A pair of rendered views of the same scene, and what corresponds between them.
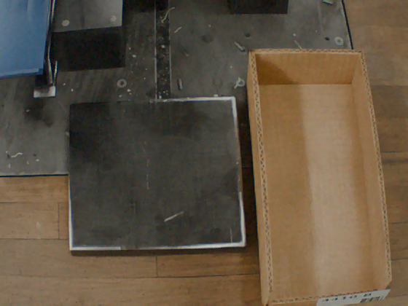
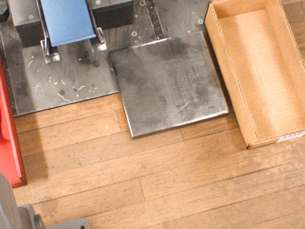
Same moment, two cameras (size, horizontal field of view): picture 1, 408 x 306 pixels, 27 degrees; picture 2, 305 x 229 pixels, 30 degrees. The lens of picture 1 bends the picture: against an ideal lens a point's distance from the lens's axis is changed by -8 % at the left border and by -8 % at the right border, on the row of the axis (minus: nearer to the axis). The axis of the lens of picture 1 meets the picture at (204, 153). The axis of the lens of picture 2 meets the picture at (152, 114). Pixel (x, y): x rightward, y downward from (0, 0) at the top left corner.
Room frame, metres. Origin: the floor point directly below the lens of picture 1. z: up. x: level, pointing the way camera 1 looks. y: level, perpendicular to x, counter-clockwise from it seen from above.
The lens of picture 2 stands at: (0.02, 0.19, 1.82)
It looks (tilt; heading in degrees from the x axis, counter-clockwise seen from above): 71 degrees down; 341
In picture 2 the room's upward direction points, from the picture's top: 8 degrees clockwise
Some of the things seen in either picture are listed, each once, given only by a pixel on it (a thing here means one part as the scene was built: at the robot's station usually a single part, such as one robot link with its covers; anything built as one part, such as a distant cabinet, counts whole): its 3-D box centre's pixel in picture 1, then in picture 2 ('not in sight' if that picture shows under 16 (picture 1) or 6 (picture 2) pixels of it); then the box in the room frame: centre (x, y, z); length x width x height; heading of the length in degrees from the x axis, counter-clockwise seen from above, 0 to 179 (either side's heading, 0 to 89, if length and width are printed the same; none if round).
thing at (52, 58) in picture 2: not in sight; (48, 41); (0.44, 0.24, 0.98); 0.07 x 0.02 x 0.01; 5
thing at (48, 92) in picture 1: (46, 65); (94, 31); (0.45, 0.16, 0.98); 0.07 x 0.02 x 0.01; 5
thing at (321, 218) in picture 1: (321, 179); (262, 68); (0.36, -0.11, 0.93); 0.25 x 0.13 x 0.08; 5
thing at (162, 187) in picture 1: (153, 175); (168, 83); (0.37, 0.05, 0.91); 0.17 x 0.16 x 0.02; 95
